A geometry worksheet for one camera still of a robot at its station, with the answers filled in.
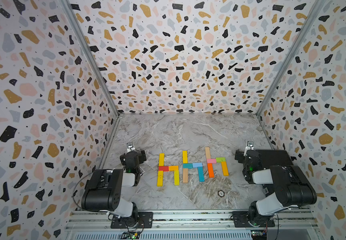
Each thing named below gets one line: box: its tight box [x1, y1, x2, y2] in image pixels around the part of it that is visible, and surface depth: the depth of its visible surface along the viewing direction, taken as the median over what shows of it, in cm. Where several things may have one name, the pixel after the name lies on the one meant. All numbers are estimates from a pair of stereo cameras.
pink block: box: [207, 158, 217, 164], surface depth 97 cm
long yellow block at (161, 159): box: [158, 153, 165, 167], surface depth 97 cm
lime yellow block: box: [173, 170, 180, 186], surface depth 89 cm
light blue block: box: [192, 162, 203, 169], surface depth 95 cm
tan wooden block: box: [183, 168, 189, 183], surface depth 90 cm
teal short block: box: [182, 163, 193, 169], surface depth 94 cm
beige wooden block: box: [204, 147, 211, 159], surface depth 102 cm
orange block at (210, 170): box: [207, 163, 215, 178], surface depth 93 cm
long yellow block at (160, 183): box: [157, 170, 164, 187], surface depth 89 cm
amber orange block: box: [221, 161, 230, 176], surface depth 94 cm
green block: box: [215, 157, 226, 163], surface depth 97 cm
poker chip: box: [217, 190, 225, 198], surface depth 85 cm
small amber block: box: [168, 165, 179, 171], surface depth 92 cm
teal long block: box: [197, 166, 205, 182], surface depth 92 cm
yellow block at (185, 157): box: [182, 150, 189, 164], surface depth 99 cm
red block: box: [159, 166, 169, 172], surface depth 92 cm
